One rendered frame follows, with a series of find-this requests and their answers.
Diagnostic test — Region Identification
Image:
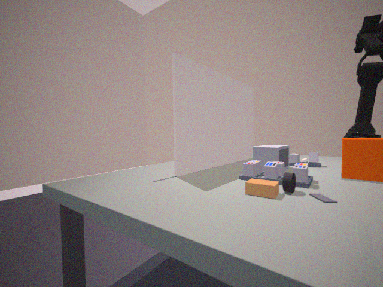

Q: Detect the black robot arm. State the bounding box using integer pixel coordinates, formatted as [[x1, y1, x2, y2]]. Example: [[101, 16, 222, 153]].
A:
[[343, 14, 383, 138]]

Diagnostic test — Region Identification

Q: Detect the black rubber tire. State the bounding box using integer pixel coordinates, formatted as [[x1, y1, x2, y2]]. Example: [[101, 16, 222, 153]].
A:
[[283, 172, 296, 193]]

